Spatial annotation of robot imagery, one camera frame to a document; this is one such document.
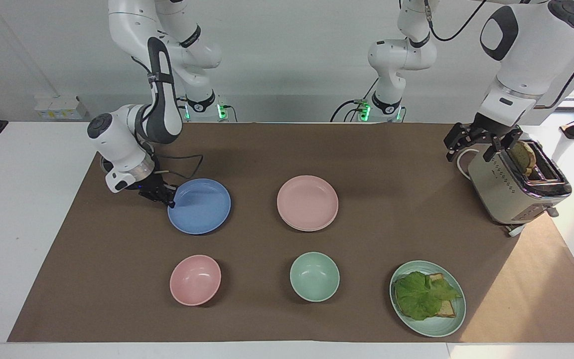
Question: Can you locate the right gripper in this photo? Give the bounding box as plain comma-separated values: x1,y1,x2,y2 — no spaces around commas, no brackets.
138,171,178,208

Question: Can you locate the white power cord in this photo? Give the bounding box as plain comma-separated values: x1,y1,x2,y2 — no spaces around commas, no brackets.
456,148,482,181

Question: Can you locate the pink bowl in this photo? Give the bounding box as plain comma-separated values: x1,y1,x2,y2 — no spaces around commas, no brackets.
169,255,222,306

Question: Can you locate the green plate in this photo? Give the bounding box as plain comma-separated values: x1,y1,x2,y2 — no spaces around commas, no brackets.
390,260,467,338

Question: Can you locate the blue plate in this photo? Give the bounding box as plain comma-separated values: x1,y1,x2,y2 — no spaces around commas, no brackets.
167,178,232,235

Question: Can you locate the white wall socket box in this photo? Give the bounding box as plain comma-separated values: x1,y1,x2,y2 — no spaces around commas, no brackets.
34,95,89,121

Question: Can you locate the green lettuce leaf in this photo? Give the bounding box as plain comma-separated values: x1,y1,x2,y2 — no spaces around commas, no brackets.
394,271,462,321

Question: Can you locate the silver toaster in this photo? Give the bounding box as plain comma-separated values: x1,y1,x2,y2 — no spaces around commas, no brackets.
466,140,573,238

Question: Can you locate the pink plate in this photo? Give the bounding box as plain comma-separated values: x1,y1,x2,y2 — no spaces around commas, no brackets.
277,175,339,231

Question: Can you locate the green bowl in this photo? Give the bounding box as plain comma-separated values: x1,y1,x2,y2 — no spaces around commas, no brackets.
289,252,340,303

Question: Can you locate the toasted bread slice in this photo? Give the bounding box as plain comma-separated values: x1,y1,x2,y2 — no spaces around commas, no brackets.
407,273,458,319

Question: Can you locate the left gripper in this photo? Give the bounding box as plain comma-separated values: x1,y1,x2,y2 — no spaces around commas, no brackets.
443,113,523,163

